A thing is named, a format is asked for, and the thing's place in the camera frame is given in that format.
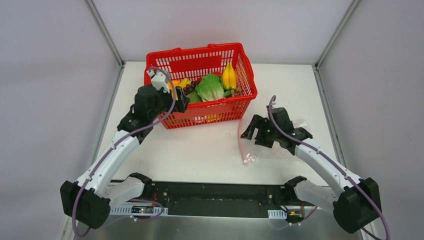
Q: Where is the clear zip top bag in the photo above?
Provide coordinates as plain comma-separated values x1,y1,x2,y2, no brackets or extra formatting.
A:
237,118,312,166

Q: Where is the green lettuce head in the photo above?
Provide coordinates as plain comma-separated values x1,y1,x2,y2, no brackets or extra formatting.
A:
195,73,225,102

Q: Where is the red plastic shopping basket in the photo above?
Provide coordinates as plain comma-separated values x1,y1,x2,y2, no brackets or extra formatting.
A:
146,42,258,130

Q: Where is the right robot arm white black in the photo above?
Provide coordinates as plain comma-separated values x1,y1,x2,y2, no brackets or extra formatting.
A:
240,107,382,234

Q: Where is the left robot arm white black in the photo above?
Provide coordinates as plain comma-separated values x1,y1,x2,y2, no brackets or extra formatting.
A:
60,84,190,229

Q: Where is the green leafy vegetable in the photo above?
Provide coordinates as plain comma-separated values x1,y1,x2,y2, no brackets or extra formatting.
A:
187,90,203,104

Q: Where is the dark purple grape bunch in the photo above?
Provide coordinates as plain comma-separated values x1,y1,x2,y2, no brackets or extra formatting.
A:
183,81,198,95

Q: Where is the yellow starfruit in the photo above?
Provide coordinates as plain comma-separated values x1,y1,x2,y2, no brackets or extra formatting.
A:
167,78,190,96

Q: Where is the small brown grape bunch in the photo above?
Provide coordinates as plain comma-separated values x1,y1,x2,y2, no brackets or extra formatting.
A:
230,87,243,97

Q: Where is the yellow banana bunch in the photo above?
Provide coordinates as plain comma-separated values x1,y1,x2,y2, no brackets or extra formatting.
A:
221,62,237,90

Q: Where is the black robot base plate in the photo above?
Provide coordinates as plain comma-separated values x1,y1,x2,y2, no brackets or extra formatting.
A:
128,181,311,219

